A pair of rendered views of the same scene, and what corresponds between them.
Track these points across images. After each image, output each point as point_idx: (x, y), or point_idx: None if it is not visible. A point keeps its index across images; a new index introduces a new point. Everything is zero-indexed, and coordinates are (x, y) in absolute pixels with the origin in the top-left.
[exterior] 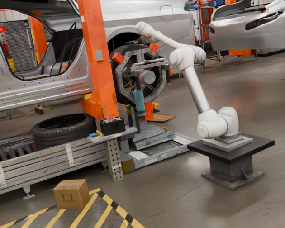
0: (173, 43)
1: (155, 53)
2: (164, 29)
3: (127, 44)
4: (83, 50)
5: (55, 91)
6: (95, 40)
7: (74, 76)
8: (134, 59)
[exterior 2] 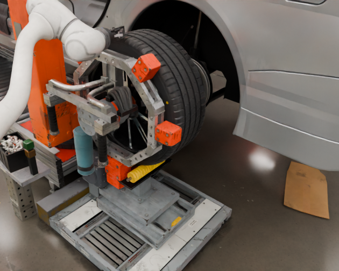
0: (8, 90)
1: (140, 81)
2: (280, 30)
3: None
4: (111, 9)
5: None
6: (13, 3)
7: None
8: None
